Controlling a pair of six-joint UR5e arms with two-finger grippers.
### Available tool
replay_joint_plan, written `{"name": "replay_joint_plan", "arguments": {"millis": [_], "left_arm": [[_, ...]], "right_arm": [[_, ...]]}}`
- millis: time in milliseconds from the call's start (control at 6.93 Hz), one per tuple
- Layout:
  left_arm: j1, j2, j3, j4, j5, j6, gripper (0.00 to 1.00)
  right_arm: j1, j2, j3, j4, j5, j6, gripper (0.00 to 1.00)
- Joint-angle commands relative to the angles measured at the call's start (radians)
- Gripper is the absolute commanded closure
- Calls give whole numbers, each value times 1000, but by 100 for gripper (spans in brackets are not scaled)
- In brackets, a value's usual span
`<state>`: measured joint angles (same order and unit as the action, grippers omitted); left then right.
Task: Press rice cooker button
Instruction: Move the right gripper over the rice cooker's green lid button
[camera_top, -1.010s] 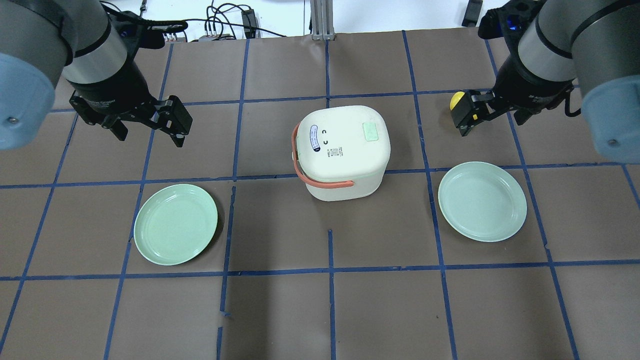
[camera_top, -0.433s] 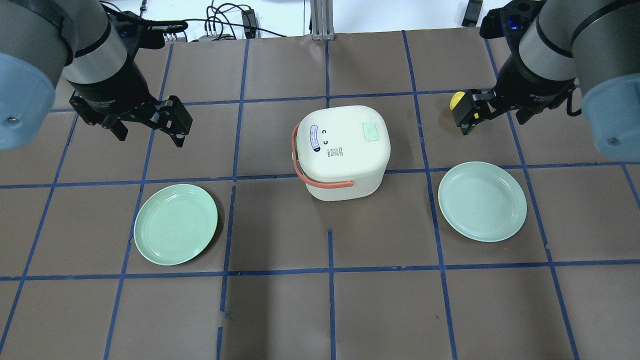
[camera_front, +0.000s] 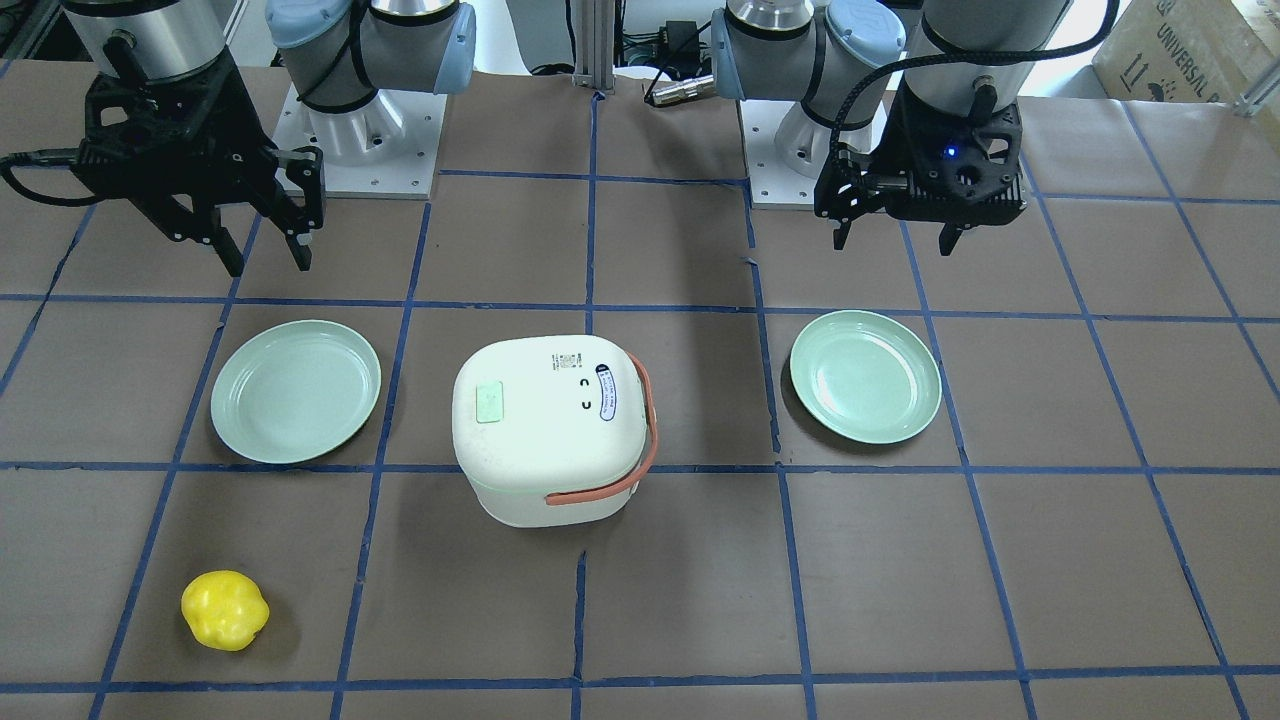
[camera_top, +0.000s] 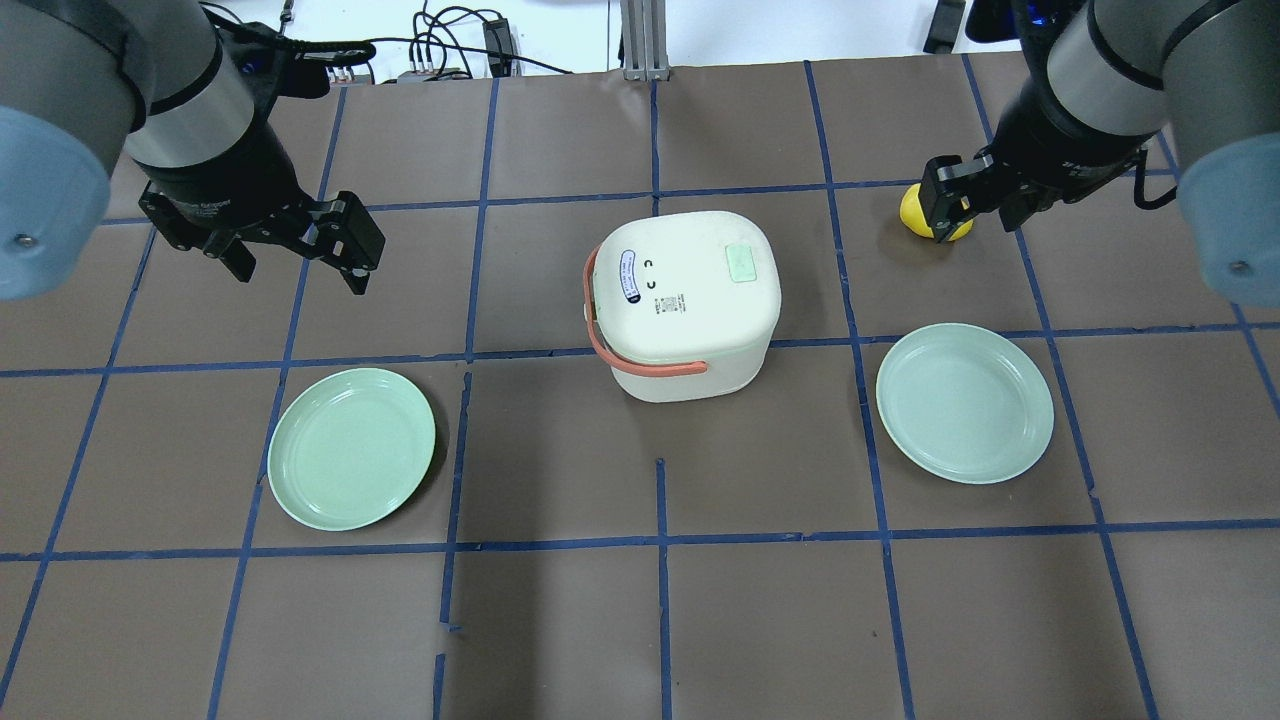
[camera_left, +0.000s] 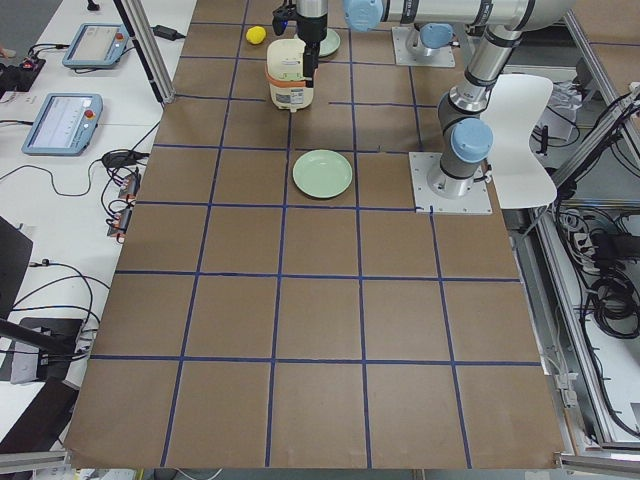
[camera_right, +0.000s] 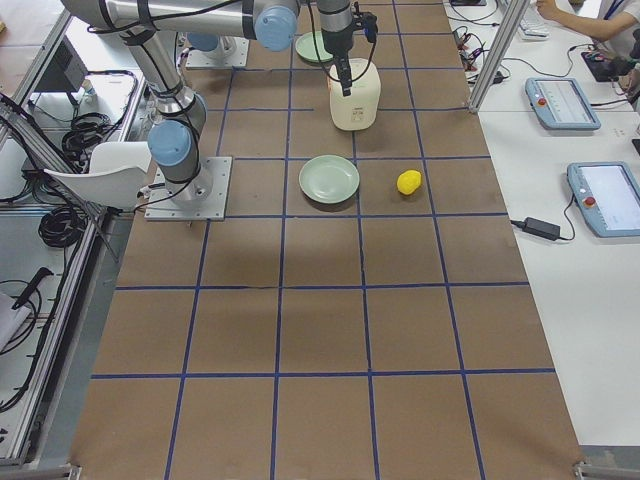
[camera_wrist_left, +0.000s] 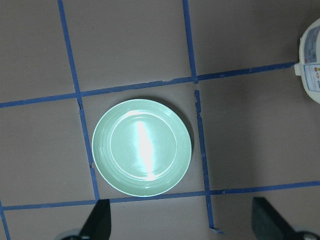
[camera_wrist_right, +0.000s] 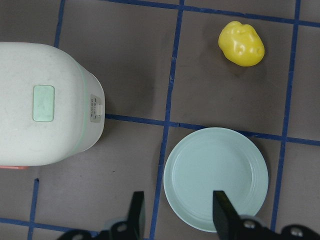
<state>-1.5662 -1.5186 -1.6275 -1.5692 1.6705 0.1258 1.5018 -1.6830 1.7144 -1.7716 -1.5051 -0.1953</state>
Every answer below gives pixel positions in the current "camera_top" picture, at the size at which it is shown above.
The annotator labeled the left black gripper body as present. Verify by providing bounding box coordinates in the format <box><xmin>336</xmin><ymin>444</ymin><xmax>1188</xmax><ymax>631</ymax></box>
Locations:
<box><xmin>137</xmin><ymin>120</ymin><xmax>320</xmax><ymax>259</ymax></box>

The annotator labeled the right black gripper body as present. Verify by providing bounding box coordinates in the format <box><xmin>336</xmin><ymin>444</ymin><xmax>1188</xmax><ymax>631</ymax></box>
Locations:
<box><xmin>975</xmin><ymin>85</ymin><xmax>1151</xmax><ymax>232</ymax></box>

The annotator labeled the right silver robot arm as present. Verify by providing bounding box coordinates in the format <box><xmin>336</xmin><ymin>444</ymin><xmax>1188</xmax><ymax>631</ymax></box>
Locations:
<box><xmin>918</xmin><ymin>1</ymin><xmax>1279</xmax><ymax>307</ymax></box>

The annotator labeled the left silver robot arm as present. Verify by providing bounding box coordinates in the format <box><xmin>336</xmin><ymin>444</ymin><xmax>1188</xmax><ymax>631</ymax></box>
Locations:
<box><xmin>1</xmin><ymin>1</ymin><xmax>385</xmax><ymax>300</ymax></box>

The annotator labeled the yellow toy bell pepper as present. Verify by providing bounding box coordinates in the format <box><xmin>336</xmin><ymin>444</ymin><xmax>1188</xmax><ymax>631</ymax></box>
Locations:
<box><xmin>899</xmin><ymin>182</ymin><xmax>975</xmax><ymax>243</ymax></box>

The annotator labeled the black usb hub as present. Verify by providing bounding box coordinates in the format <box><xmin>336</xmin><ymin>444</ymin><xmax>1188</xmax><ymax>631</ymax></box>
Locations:
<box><xmin>326</xmin><ymin>65</ymin><xmax>472</xmax><ymax>87</ymax></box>

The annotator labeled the left green plate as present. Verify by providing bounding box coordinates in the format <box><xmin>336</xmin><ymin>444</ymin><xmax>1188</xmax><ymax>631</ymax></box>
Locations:
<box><xmin>266</xmin><ymin>366</ymin><xmax>436</xmax><ymax>532</ymax></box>

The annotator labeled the green plate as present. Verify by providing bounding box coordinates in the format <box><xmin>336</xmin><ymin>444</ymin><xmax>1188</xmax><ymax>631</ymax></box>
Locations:
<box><xmin>266</xmin><ymin>366</ymin><xmax>436</xmax><ymax>532</ymax></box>
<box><xmin>876</xmin><ymin>323</ymin><xmax>1055</xmax><ymax>486</ymax></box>

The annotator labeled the right green plate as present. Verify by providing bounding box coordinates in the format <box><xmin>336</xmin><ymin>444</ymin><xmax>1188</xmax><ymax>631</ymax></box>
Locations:
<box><xmin>876</xmin><ymin>323</ymin><xmax>1055</xmax><ymax>486</ymax></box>

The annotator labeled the black power adapter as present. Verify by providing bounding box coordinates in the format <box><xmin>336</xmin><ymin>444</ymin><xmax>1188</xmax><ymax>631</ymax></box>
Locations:
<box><xmin>483</xmin><ymin>18</ymin><xmax>515</xmax><ymax>78</ymax></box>

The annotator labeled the white rice cooker orange handle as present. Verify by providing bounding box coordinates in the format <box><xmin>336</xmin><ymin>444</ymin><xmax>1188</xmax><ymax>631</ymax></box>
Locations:
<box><xmin>582</xmin><ymin>210</ymin><xmax>782</xmax><ymax>404</ymax></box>

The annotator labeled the aluminium frame post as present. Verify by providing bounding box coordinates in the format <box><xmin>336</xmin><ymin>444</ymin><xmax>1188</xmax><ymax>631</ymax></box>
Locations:
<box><xmin>620</xmin><ymin>0</ymin><xmax>671</xmax><ymax>82</ymax></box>

